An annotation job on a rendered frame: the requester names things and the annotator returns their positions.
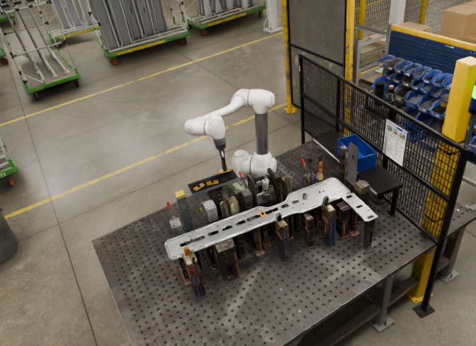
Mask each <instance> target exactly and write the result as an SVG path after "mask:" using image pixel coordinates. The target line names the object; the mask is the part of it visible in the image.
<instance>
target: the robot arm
mask: <svg viewBox="0 0 476 346"><path fill-rule="evenodd" d="M274 103H275V96H274V94H273V93H272V92H270V91H266V90H262V89H240V90H238V91H237V92H236V93H235V94H234V95H233V97H232V100H231V102H230V105H229V106H226V107H224V108H221V109H219V110H216V111H213V112H212V113H209V114H206V115H204V116H203V117H201V116H200V117H197V118H194V119H191V120H188V121H186V122H185V125H184V128H185V131H186V132H187V133H189V134H191V135H209V136H212V138H213V141H214V144H215V148H216V149H217V150H219V154H220V157H221V158H220V159H221V163H222V164H221V165H222V169H223V172H225V171H227V165H226V162H225V160H226V159H225V151H224V149H225V148H226V137H225V124H224V121H223V119H222V117H223V116H226V115H228V114H231V113H233V112H235V111H236V110H237V109H238V108H240V107H242V106H251V107H252V109H253V111H254V113H255V131H256V152H255V153H254V156H252V155H250V154H249V153H248V152H247V151H245V150H238V151H236V152H235V153H234V155H233V157H232V168H233V170H234V171H235V172H236V173H237V175H238V177H239V179H240V180H239V181H236V182H237V183H238V184H239V185H240V186H242V185H244V182H243V180H242V178H241V177H240V175H239V171H240V172H242V175H243V177H244V180H245V182H247V175H250V176H253V175H255V174H260V175H262V174H266V173H267V169H268V168H271V169H272V170H273V172H276V168H277V162H276V159H275V158H272V156H271V153H270V152H269V151H268V120H267V112H268V110H269V108H271V107H272V106H273V105H274Z"/></svg>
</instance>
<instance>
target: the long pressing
mask: <svg viewBox="0 0 476 346"><path fill-rule="evenodd" d="M319 191H320V192H321V193H319ZM303 193H306V194H307V199H306V200H304V199H302V195H303ZM350 193H351V191H350V190H349V189H348V188H347V187H346V186H344V185H343V184H342V183H341V182H340V181H339V180H338V179H337V178H335V177H332V178H329V179H326V180H324V181H322V182H318V183H316V184H313V185H311V186H307V187H305V188H303V189H299V190H297V191H294V192H292V193H289V194H288V195H287V198H286V200H285V201H284V202H282V203H278V204H276V205H274V206H271V207H263V206H257V207H255V208H251V209H249V210H247V211H244V212H241V213H238V214H236V215H233V216H230V217H228V218H225V219H222V220H220V221H217V222H214V223H211V224H209V225H206V226H203V227H202V228H198V229H196V230H192V231H191V232H188V233H185V234H183V235H180V236H177V237H174V238H172V239H169V240H167V241H166V242H165V244H164V246H165V248H166V252H167V255H168V256H169V259H170V260H177V259H179V258H181V257H183V255H182V254H183V253H185V252H184V250H183V249H184V248H185V247H189V248H190V250H192V251H193V252H197V251H199V250H202V249H205V248H207V247H210V246H212V245H215V244H218V243H219V242H222V241H225V240H228V239H230V238H233V237H236V236H238V235H241V234H243V233H246V232H249V231H250V230H254V229H256V228H259V227H261V226H263V225H267V224H269V223H272V222H274V221H276V213H277V212H281V214H282V218H285V217H287V216H290V215H293V214H295V213H305V212H308V211H311V210H312V209H315V208H318V207H320V206H322V201H323V197H324V196H326V195H327V196H328V197H329V203H331V202H332V201H336V200H338V199H341V198H342V196H345V195H348V194H350ZM296 200H298V201H299V202H298V203H295V204H293V203H292V202H293V201H296ZM285 204H288V207H285V208H281V206H283V205H285ZM275 208H277V209H278V210H277V211H274V212H272V213H269V214H267V216H268V217H266V218H262V217H259V218H256V219H253V220H252V221H247V219H248V218H251V217H254V216H257V215H260V214H259V212H258V211H260V210H263V211H264V212H267V211H270V210H272V209H275ZM240 221H246V222H245V223H243V224H241V225H236V223H238V222H240ZM229 225H231V226H232V228H230V229H228V230H224V231H223V230H222V229H223V228H225V227H227V226H229ZM216 230H217V231H218V232H219V233H217V234H214V235H211V236H209V235H208V234H209V233H212V232H214V231H216ZM201 236H204V237H205V238H204V239H202V240H199V241H196V242H195V241H194V242H191V241H190V239H191V238H193V240H194V239H196V238H199V237H201ZM188 241H190V242H191V243H190V244H189V245H185V246H183V247H180V244H182V243H185V242H188ZM194 245H195V246H194Z"/></svg>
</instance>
